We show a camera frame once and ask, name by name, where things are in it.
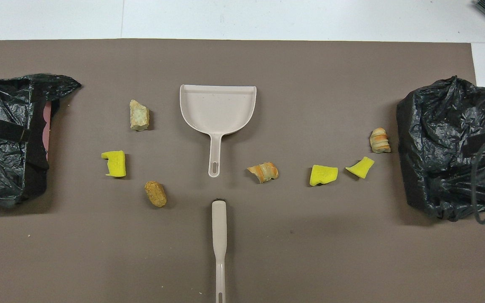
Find beige hand brush black bristles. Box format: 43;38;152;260
211;198;228;303

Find pink plastic bin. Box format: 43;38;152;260
43;100;53;161

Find black trash bag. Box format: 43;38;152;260
396;76;485;222
0;74;82;207

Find yellow sponge wedge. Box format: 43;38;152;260
345;156;375;179

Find thick yellow sponge piece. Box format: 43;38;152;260
309;165;339;187

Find yellow sponge piece green backing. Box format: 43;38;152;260
101;150;127;178

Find beige plastic dustpan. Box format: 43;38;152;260
179;84;257;178

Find brown corn cob bread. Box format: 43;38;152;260
144;181;168;208

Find brown paper table mat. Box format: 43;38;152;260
0;39;485;303

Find striped croissant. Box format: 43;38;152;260
369;128;392;154
247;162;279;184

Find pale bread chunk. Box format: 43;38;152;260
129;99;150;132

